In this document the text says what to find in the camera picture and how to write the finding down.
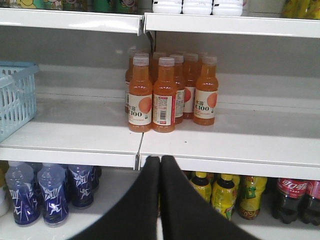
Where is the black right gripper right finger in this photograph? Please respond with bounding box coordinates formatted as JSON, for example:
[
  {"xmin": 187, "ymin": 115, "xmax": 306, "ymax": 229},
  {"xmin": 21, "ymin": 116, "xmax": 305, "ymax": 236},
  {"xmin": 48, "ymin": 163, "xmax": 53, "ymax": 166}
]
[{"xmin": 160, "ymin": 155, "xmax": 257, "ymax": 240}]

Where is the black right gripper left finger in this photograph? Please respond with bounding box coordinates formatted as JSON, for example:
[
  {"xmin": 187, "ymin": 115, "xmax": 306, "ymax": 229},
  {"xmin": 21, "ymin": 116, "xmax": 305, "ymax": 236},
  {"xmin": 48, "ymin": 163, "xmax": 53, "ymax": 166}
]
[{"xmin": 70, "ymin": 156, "xmax": 160, "ymax": 240}]

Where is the light blue plastic basket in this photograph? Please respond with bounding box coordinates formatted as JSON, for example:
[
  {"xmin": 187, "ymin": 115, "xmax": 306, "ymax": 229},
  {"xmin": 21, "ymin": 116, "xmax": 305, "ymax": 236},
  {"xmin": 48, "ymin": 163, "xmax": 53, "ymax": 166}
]
[{"xmin": 0, "ymin": 61, "xmax": 39, "ymax": 141}]

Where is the yellow iced tea bottle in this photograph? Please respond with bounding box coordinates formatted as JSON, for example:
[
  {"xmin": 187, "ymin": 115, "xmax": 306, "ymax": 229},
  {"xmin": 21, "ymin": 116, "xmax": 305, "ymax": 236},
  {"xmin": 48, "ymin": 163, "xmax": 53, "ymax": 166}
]
[
  {"xmin": 211, "ymin": 173, "xmax": 237, "ymax": 220},
  {"xmin": 238, "ymin": 175, "xmax": 268, "ymax": 220},
  {"xmin": 190, "ymin": 171, "xmax": 212, "ymax": 203}
]

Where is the blue sports drink bottle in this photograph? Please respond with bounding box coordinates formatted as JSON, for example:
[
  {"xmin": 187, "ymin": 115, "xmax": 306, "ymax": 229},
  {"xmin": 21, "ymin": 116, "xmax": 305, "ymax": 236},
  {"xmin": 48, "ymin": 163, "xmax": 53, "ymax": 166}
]
[
  {"xmin": 37, "ymin": 163, "xmax": 69, "ymax": 227},
  {"xmin": 5, "ymin": 161, "xmax": 40, "ymax": 226},
  {"xmin": 68, "ymin": 164, "xmax": 94, "ymax": 209}
]

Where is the orange C100 juice bottle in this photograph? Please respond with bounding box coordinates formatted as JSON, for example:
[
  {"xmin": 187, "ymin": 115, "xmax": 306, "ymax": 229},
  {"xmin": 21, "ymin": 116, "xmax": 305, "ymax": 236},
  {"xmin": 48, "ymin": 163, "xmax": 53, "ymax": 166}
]
[
  {"xmin": 128, "ymin": 55, "xmax": 153, "ymax": 133},
  {"xmin": 193, "ymin": 55, "xmax": 219, "ymax": 126},
  {"xmin": 152, "ymin": 57, "xmax": 178, "ymax": 133}
]

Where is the white metal shelf unit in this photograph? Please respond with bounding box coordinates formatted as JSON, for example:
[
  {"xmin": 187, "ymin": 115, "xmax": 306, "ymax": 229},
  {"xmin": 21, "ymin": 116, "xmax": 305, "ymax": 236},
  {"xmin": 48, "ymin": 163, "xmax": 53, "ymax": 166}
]
[{"xmin": 0, "ymin": 8, "xmax": 320, "ymax": 240}]

